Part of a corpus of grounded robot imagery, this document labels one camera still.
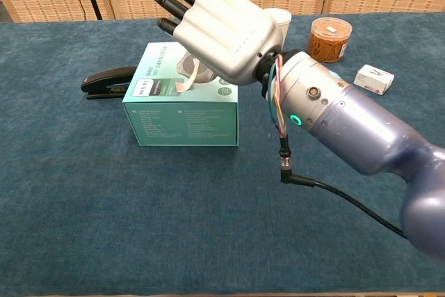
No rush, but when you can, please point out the black stapler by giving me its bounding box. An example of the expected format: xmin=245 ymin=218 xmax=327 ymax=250
xmin=80 ymin=65 xmax=137 ymax=99

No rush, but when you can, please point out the white paper cup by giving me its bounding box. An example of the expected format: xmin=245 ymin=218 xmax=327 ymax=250
xmin=266 ymin=8 xmax=292 ymax=51

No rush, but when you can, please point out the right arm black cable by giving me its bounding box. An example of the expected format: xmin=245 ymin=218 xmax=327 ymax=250
xmin=266 ymin=55 xmax=407 ymax=239

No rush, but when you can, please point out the blue table mat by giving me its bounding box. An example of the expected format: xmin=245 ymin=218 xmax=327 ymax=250
xmin=0 ymin=11 xmax=445 ymax=296

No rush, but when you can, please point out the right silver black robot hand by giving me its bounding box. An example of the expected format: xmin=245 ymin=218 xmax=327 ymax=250
xmin=148 ymin=0 xmax=284 ymax=86

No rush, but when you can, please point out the green paper speaker box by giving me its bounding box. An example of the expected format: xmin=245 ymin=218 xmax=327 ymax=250
xmin=122 ymin=41 xmax=240 ymax=147

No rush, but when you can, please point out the clear jar of rubber bands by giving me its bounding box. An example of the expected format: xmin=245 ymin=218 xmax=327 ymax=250
xmin=307 ymin=17 xmax=353 ymax=64

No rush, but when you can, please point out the small white staple box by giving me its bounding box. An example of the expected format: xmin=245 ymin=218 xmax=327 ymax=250
xmin=353 ymin=64 xmax=396 ymax=95

